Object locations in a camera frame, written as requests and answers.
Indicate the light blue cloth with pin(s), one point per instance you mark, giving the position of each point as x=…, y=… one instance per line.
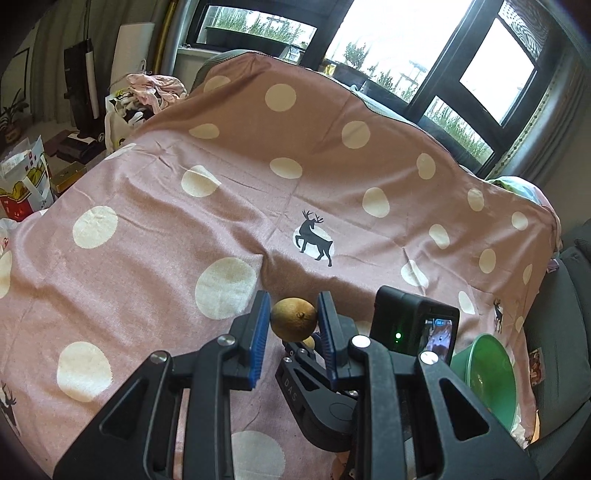
x=521, y=189

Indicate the upright vacuum cleaner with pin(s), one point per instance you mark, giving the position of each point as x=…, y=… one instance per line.
x=78, y=83

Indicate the long dark planter box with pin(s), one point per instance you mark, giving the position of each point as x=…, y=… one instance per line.
x=240, y=39

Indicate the green plastic bowl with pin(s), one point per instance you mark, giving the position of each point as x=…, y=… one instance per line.
x=489, y=383

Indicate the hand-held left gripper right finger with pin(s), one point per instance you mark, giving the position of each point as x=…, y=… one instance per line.
x=328, y=341

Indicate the red white shopping bag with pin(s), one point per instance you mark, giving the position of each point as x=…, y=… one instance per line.
x=25, y=184

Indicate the grey chair back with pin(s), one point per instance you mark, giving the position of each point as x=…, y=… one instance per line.
x=210, y=69

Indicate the brown longan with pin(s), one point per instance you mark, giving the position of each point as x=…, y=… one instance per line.
x=309, y=343
x=293, y=319

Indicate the pink polka dot blanket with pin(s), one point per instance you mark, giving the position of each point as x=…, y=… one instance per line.
x=184, y=230

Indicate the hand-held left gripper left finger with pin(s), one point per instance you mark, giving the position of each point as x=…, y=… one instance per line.
x=258, y=341

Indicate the grey curtain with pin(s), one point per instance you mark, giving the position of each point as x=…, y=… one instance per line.
x=554, y=138
x=60, y=23

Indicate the colourful printed packet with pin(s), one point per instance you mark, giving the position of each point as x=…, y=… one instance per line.
x=538, y=367

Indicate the potted plant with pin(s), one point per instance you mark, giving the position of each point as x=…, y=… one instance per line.
x=11, y=117

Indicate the brown cardboard box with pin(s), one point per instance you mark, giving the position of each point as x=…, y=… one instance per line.
x=69, y=175

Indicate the black framed window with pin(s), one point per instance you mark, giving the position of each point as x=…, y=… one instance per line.
x=443, y=60

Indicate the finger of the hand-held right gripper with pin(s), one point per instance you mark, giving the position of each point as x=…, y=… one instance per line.
x=304, y=362

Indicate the white board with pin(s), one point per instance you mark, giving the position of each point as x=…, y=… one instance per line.
x=131, y=50

